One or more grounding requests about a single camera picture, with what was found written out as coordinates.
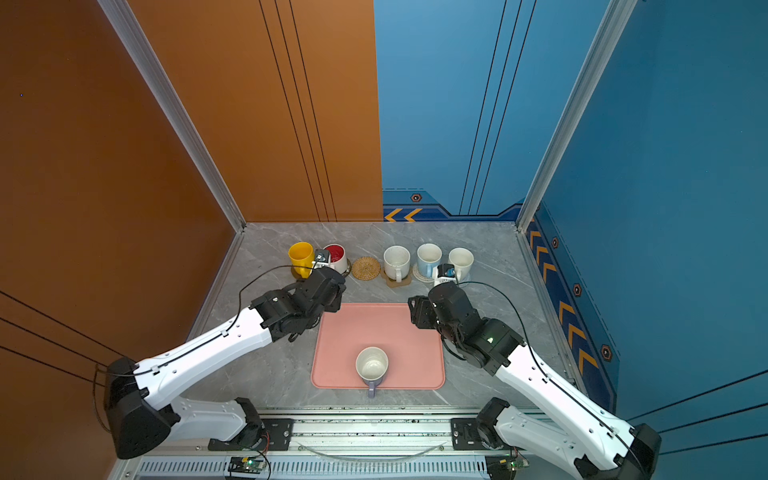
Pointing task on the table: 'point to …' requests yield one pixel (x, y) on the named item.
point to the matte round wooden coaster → (295, 273)
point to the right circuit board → (504, 467)
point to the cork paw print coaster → (393, 283)
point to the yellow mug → (302, 255)
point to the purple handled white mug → (372, 365)
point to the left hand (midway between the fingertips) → (329, 283)
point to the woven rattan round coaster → (365, 268)
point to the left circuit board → (245, 464)
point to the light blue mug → (428, 255)
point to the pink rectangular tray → (415, 355)
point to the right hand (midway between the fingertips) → (415, 303)
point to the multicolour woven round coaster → (420, 277)
